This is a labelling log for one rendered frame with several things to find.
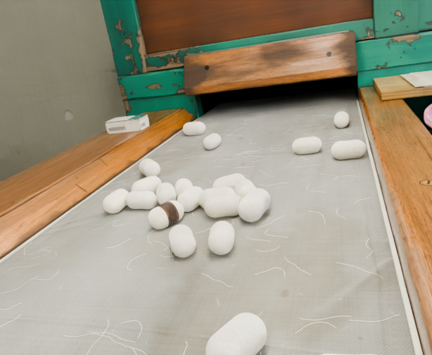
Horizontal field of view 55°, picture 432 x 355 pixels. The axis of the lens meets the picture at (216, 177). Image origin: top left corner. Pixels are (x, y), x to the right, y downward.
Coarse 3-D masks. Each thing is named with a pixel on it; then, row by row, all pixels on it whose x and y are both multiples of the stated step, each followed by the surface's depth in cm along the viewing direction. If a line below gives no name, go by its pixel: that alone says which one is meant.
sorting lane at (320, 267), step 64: (256, 128) 66; (320, 128) 60; (320, 192) 37; (64, 256) 33; (128, 256) 31; (192, 256) 30; (256, 256) 28; (320, 256) 27; (384, 256) 26; (0, 320) 26; (64, 320) 25; (128, 320) 24; (192, 320) 23; (320, 320) 21; (384, 320) 21
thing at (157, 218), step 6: (174, 204) 35; (180, 204) 36; (156, 210) 34; (162, 210) 34; (180, 210) 35; (150, 216) 34; (156, 216) 34; (162, 216) 34; (180, 216) 35; (150, 222) 34; (156, 222) 34; (162, 222) 34; (168, 222) 35; (156, 228) 35; (162, 228) 35
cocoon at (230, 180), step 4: (224, 176) 40; (228, 176) 40; (232, 176) 40; (236, 176) 40; (240, 176) 40; (216, 180) 39; (220, 180) 39; (224, 180) 39; (228, 180) 39; (232, 180) 39; (236, 180) 39; (216, 184) 39; (220, 184) 39; (224, 184) 39; (228, 184) 39; (232, 184) 39; (232, 188) 39
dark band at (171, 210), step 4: (160, 204) 35; (164, 204) 35; (168, 204) 35; (172, 204) 35; (164, 208) 35; (168, 208) 35; (172, 208) 35; (176, 208) 35; (168, 212) 35; (172, 212) 35; (176, 212) 35; (168, 216) 34; (172, 216) 35; (176, 216) 35; (168, 220) 34; (172, 220) 35; (176, 220) 35; (168, 224) 35; (172, 224) 35
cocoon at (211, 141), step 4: (208, 136) 57; (212, 136) 57; (216, 136) 58; (204, 140) 57; (208, 140) 57; (212, 140) 57; (216, 140) 57; (220, 140) 58; (204, 144) 57; (208, 144) 57; (212, 144) 57; (216, 144) 57; (208, 148) 57; (212, 148) 57
